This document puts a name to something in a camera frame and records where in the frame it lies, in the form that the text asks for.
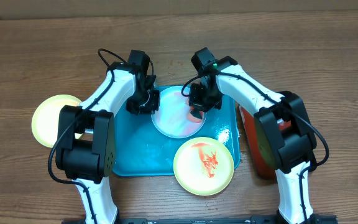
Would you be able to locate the light blue plate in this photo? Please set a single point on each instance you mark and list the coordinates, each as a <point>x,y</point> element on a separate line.
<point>173,117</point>

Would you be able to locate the dark cleaning sponge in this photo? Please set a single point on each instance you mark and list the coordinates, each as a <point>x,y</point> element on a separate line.
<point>195,116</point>

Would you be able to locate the yellow plate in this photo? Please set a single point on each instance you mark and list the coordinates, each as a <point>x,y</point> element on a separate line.
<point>203,166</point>
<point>45,118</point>

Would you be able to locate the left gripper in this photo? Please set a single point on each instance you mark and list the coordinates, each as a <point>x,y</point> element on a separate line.
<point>154,104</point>

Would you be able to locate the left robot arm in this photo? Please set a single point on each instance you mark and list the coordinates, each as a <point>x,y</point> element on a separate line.
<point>84,152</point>

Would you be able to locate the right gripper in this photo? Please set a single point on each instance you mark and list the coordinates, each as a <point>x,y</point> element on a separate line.
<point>197,101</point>

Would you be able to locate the teal plastic tray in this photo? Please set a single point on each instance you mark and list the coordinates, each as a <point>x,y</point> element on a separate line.
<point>142,150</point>

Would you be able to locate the black tray with red water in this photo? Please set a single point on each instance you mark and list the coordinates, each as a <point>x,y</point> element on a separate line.
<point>262,169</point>

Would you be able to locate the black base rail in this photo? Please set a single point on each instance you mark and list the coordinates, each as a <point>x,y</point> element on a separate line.
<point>255,219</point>

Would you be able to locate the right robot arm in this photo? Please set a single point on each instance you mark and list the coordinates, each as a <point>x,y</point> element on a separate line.
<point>285,138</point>

